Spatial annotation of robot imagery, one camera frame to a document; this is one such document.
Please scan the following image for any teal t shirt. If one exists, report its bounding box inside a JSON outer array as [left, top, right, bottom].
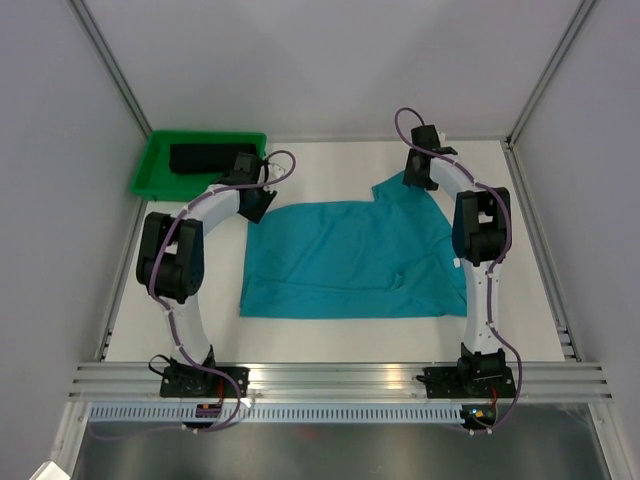
[[240, 174, 467, 320]]

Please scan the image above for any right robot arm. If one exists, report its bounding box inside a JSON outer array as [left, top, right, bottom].
[[403, 125, 511, 395]]

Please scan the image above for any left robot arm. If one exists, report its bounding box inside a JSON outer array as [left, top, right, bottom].
[[136, 153, 290, 396]]

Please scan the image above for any rolled black t shirt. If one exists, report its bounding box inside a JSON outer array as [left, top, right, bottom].
[[169, 143, 257, 175]]

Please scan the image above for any green plastic tray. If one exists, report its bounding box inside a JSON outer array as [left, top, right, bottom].
[[131, 130, 267, 202]]

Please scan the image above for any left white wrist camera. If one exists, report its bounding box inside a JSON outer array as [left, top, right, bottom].
[[260, 163, 288, 191]]

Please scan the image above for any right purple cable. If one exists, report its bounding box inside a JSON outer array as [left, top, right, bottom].
[[394, 106, 526, 435]]

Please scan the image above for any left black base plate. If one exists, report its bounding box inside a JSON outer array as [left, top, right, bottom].
[[159, 364, 250, 399]]

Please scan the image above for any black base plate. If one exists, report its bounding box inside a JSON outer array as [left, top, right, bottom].
[[159, 364, 250, 399], [415, 366, 516, 399]]

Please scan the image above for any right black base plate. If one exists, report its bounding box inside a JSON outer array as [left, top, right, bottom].
[[415, 366, 516, 399]]

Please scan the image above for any right aluminium frame post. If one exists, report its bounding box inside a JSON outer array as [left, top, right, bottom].
[[506, 0, 599, 149]]

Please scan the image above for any aluminium frame post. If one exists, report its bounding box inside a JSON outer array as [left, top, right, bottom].
[[506, 0, 599, 149], [67, 0, 152, 138]]

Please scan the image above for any aluminium front rail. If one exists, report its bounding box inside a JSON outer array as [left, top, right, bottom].
[[67, 361, 613, 403]]

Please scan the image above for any left aluminium frame post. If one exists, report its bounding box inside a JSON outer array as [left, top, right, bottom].
[[67, 0, 152, 138]]

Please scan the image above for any white slotted cable duct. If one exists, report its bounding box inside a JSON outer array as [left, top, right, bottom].
[[89, 402, 494, 425]]

